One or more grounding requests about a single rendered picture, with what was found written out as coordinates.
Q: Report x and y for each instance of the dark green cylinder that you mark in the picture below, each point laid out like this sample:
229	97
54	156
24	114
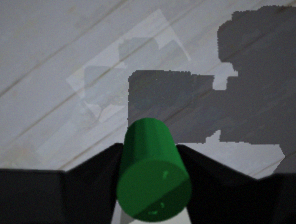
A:
153	185

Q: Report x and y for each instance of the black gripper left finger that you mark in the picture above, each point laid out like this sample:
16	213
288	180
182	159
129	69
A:
85	194

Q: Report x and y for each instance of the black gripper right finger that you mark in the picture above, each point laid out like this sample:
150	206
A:
223	195

